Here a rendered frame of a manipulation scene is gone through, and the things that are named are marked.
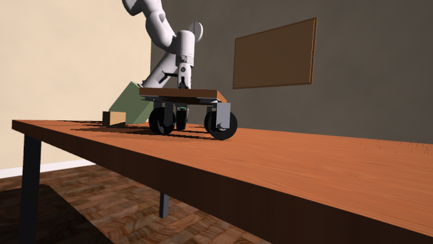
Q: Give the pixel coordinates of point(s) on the wooden dolly with black caster wheels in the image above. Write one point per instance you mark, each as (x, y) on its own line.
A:
(221, 124)

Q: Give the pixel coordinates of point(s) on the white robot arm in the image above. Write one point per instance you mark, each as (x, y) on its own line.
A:
(162, 36)

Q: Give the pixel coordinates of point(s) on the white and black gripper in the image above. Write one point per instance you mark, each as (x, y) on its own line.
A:
(184, 76)

